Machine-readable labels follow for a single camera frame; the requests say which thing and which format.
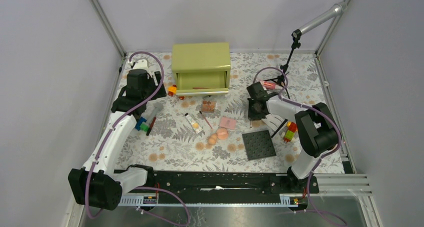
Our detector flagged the pink lotion bottle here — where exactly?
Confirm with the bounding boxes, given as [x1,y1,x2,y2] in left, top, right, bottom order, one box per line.
[260,81,283,91]

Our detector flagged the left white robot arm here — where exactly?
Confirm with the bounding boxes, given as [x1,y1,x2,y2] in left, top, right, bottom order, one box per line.
[68,69,166,211]

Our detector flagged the orange brush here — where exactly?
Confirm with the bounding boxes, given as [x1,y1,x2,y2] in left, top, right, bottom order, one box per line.
[192,87,210,90]

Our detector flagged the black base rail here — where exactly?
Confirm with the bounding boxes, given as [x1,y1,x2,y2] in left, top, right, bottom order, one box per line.
[114,167,320,200]

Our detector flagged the green toy brick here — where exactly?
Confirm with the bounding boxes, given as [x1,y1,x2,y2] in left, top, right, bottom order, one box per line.
[139,123,150,132]

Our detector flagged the green drawer cabinet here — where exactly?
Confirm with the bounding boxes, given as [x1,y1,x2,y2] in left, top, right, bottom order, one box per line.
[171,42,231,97]

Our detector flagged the white eyebrow stencil card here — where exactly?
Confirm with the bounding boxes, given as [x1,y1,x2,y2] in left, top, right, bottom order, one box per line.
[262,114,285,131]

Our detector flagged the red yellow green toy blocks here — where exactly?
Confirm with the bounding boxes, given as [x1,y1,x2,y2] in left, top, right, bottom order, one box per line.
[283,121,298,143]

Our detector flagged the red brown eyeliner pencil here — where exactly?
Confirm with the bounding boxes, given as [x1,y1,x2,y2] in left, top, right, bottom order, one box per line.
[146,117,157,136]

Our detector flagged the white cream tube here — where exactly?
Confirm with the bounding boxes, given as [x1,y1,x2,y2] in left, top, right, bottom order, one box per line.
[184,113,203,134]

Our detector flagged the black tripod stand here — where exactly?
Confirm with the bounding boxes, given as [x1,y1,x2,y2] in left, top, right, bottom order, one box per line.
[268,29,302,99]

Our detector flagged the silver metal pole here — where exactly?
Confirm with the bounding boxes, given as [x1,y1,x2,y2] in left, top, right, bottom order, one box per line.
[292,1,348,38]

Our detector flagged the pink square compact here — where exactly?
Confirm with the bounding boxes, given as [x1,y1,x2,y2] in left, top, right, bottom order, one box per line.
[219,116,237,130]

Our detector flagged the blue toy brick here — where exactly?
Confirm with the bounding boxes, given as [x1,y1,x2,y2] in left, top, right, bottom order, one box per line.
[134,117,146,131]

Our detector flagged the black perforated square plate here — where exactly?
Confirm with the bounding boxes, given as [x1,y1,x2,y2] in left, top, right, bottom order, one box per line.
[242,130,276,161]

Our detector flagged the orange beauty blender sponge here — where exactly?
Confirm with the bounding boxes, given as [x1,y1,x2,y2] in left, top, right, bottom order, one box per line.
[207,133,218,146]

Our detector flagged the pink thin makeup brush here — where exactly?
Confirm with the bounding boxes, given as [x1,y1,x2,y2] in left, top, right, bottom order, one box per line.
[199,111,213,130]

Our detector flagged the yellow toy car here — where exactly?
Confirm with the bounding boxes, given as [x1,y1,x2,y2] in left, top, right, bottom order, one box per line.
[167,84,185,100]

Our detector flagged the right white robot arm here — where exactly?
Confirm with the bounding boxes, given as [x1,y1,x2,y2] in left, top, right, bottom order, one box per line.
[246,82,342,193]

